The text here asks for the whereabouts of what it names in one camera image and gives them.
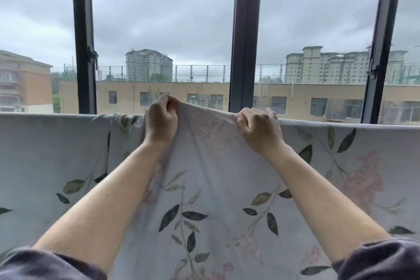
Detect brown brick building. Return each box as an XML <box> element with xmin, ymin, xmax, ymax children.
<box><xmin>0</xmin><ymin>50</ymin><xmax>54</xmax><ymax>114</ymax></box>

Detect person's left hand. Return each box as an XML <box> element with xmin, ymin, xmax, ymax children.
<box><xmin>144</xmin><ymin>94</ymin><xmax>181</xmax><ymax>147</ymax></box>

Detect grey tall apartment block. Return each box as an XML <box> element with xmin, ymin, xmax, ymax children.
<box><xmin>125</xmin><ymin>48</ymin><xmax>174</xmax><ymax>83</ymax></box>

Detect person's left forearm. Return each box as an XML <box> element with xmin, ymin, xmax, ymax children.
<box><xmin>32</xmin><ymin>142</ymin><xmax>168</xmax><ymax>274</ymax></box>

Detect long beige building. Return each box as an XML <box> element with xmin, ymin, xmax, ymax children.
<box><xmin>59</xmin><ymin>80</ymin><xmax>420</xmax><ymax>126</ymax></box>

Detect person's right forearm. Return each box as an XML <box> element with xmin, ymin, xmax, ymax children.
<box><xmin>267</xmin><ymin>145</ymin><xmax>393</xmax><ymax>263</ymax></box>

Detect white tall apartment buildings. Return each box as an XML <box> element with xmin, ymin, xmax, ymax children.
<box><xmin>284</xmin><ymin>45</ymin><xmax>409</xmax><ymax>85</ymax></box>

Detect black metal window frame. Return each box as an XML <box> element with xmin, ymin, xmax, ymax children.
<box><xmin>70</xmin><ymin>0</ymin><xmax>406</xmax><ymax>125</ymax></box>

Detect person's dark right sleeve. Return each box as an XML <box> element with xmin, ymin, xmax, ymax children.
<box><xmin>332</xmin><ymin>238</ymin><xmax>420</xmax><ymax>280</ymax></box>

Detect person's right hand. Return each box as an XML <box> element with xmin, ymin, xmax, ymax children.
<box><xmin>237</xmin><ymin>107</ymin><xmax>286</xmax><ymax>159</ymax></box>

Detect floral light blue bedsheet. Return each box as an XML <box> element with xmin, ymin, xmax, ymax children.
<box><xmin>0</xmin><ymin>101</ymin><xmax>420</xmax><ymax>280</ymax></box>

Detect person's dark left sleeve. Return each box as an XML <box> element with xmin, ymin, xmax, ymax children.
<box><xmin>0</xmin><ymin>246</ymin><xmax>108</xmax><ymax>280</ymax></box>

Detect rooftop wire fence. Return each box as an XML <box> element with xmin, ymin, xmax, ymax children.
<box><xmin>64</xmin><ymin>62</ymin><xmax>420</xmax><ymax>84</ymax></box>

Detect person's dark sleeve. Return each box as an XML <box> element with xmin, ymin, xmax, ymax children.
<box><xmin>0</xmin><ymin>246</ymin><xmax>108</xmax><ymax>280</ymax></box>
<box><xmin>332</xmin><ymin>238</ymin><xmax>420</xmax><ymax>280</ymax></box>

